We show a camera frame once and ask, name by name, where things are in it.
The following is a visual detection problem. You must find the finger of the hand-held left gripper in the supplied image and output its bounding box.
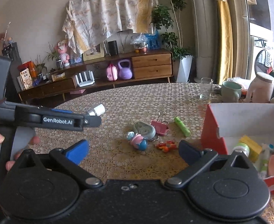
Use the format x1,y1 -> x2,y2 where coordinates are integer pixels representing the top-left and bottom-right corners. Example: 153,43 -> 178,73
2,102 -> 78,116
15,111 -> 103,132

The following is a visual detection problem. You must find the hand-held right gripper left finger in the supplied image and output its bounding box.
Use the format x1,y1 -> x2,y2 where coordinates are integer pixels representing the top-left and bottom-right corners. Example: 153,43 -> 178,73
11,139 -> 103,189

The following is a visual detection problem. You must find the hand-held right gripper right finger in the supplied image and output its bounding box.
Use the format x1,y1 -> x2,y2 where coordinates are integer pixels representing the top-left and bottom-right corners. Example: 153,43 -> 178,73
164,140 -> 253,188

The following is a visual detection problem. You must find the orange crab toy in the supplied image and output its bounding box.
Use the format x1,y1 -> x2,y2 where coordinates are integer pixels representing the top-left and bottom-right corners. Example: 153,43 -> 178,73
156,140 -> 178,153

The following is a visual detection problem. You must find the green lip balm tube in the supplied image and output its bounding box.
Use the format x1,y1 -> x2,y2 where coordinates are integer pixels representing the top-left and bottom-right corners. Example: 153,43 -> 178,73
174,117 -> 191,137

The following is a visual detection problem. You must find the red cardboard box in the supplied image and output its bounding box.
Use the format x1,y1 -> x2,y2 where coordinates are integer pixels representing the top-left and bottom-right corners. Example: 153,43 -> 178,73
201,103 -> 274,195

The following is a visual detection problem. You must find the small white vial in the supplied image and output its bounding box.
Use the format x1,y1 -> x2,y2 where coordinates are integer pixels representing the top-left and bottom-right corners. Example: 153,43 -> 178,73
86,104 -> 105,117

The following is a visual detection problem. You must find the pink binder clip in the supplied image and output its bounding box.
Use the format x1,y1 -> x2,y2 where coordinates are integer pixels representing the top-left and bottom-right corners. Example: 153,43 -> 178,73
150,111 -> 170,136

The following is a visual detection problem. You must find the grey-green oval case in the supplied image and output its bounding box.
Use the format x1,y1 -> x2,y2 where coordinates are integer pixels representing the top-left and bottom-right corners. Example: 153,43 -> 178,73
133,121 -> 156,141

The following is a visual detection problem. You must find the pink and blue toy figure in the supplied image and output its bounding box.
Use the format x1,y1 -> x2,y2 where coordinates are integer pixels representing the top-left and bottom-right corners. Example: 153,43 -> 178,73
127,132 -> 148,151

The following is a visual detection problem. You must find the small bottle with green cap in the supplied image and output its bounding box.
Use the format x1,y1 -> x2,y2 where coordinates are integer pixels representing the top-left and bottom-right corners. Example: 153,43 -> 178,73
232,142 -> 251,159

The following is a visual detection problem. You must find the small yellow box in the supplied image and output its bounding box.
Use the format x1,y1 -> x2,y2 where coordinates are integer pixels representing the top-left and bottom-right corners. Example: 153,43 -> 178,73
239,135 -> 263,163

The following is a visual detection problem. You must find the white and green tube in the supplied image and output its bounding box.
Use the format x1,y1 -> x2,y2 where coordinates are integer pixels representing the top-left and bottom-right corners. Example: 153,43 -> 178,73
256,143 -> 274,179

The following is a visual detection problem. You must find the printed snack box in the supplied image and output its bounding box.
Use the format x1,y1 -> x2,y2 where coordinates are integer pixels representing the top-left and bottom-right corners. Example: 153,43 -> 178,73
20,69 -> 33,90

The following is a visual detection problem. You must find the black rack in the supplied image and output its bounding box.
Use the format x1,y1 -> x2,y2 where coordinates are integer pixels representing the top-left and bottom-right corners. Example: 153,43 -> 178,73
1,42 -> 21,75

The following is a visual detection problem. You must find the orange snack box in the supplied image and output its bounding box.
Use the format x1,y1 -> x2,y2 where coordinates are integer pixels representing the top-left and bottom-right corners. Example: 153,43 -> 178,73
17,61 -> 37,79

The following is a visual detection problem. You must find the flat yellow box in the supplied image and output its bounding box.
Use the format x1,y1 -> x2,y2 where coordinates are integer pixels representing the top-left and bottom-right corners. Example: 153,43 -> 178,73
51,72 -> 66,82

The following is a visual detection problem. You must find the white router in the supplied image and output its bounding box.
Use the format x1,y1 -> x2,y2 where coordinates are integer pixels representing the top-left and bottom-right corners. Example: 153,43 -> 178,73
75,72 -> 96,87

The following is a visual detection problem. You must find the small potted plant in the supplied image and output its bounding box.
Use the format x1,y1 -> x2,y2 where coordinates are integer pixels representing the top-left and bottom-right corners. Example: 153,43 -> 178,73
46,43 -> 63,69

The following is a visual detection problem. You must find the pink doll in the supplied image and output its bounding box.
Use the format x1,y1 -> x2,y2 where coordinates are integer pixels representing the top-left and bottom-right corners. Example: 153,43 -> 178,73
56,41 -> 71,67

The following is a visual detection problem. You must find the pink toy case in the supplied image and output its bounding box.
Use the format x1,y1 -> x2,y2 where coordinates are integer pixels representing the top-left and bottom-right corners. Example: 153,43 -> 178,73
106,63 -> 118,82

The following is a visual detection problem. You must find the clear glass tumbler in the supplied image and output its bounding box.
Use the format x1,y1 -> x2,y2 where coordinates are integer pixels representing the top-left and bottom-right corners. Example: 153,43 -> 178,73
199,77 -> 214,99

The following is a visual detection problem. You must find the green mug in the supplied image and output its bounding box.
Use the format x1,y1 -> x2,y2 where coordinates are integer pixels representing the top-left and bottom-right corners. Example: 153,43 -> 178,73
221,80 -> 243,103

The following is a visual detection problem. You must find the purple kettlebell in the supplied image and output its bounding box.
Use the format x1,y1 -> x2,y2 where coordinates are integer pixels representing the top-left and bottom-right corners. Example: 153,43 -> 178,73
117,59 -> 133,80

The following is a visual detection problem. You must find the black speaker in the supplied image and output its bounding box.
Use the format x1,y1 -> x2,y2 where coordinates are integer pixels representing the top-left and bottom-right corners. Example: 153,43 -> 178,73
107,40 -> 119,57

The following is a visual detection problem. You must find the pink and white bag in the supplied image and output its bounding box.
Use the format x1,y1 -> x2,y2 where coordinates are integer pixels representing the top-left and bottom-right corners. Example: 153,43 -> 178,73
228,77 -> 254,96

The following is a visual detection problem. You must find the white jar with lid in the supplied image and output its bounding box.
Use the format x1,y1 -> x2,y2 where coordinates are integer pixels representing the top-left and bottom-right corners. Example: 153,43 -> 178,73
244,72 -> 274,103

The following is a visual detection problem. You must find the wooden media cabinet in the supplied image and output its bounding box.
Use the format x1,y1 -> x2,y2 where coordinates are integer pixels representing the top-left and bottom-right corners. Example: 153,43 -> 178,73
18,49 -> 174,103

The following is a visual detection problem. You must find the clear plastic bag with fruit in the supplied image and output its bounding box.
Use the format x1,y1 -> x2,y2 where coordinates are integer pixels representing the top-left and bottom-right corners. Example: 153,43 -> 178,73
130,34 -> 149,53

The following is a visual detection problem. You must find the printed cloth cover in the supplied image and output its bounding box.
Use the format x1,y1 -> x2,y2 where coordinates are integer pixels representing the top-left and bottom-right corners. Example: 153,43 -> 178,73
62,0 -> 160,55

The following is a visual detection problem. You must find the blue bag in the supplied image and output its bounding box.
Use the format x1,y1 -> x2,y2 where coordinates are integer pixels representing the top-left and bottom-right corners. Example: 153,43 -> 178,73
145,29 -> 162,50

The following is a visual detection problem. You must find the washing machine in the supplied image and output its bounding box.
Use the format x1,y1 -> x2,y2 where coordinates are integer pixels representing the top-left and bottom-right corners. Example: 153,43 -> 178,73
248,35 -> 274,80

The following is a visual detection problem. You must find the yellow curtain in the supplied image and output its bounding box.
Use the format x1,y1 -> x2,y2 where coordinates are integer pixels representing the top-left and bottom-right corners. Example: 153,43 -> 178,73
215,0 -> 234,85

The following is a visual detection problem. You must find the white standing air conditioner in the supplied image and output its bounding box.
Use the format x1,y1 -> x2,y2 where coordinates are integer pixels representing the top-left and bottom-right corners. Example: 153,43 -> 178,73
189,0 -> 222,81

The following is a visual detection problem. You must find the potted tree in white pot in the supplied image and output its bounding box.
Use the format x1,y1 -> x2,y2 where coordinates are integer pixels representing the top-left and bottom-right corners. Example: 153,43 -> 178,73
151,0 -> 195,83

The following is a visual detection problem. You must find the picture frame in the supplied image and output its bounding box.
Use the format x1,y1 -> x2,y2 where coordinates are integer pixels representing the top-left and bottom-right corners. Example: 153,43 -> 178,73
82,43 -> 105,62

